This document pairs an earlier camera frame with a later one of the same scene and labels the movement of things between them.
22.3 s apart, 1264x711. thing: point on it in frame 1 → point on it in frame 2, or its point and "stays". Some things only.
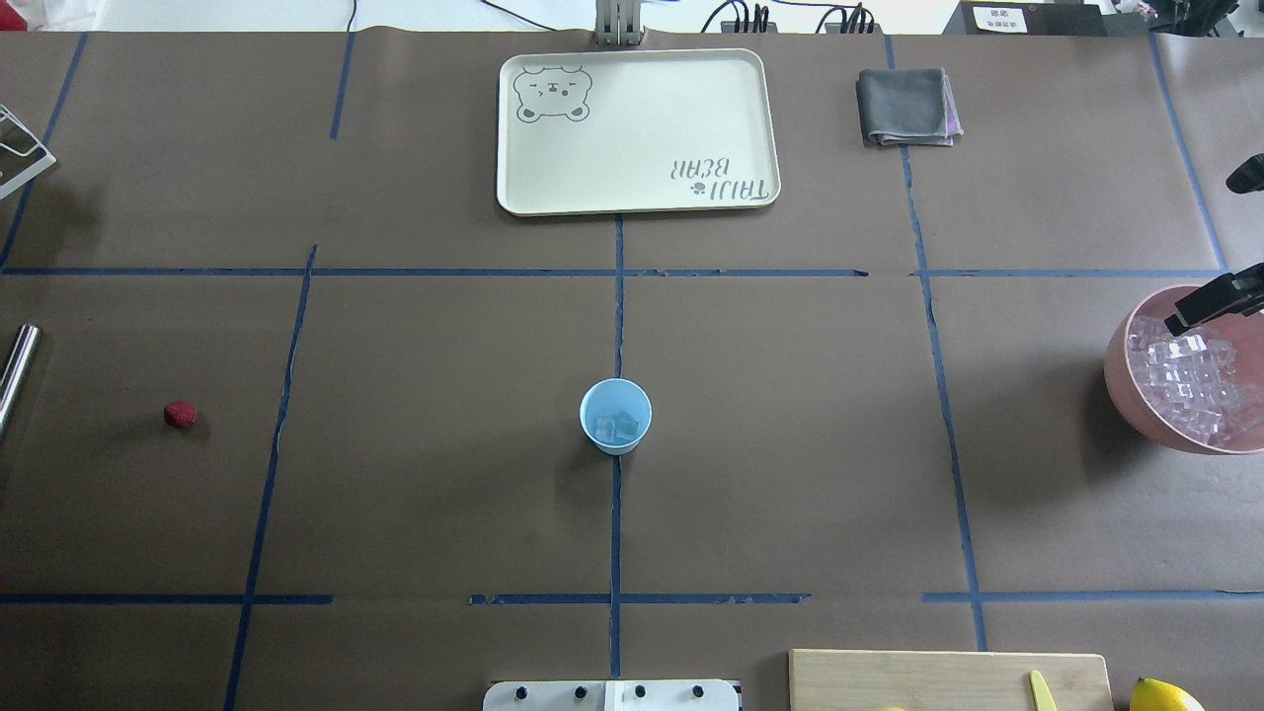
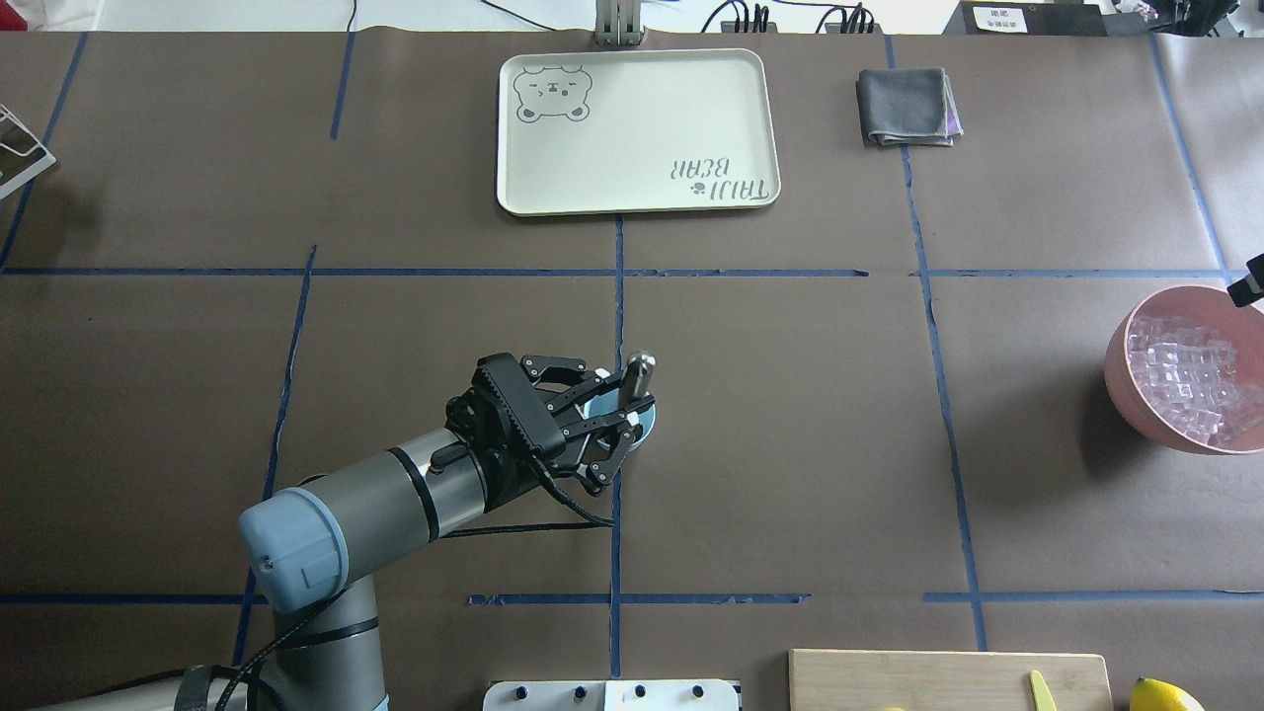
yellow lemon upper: [1150, 694] stays
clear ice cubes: [1194, 381] stays
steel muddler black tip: [16, 373] → [636, 376]
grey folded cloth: [908, 107] stays
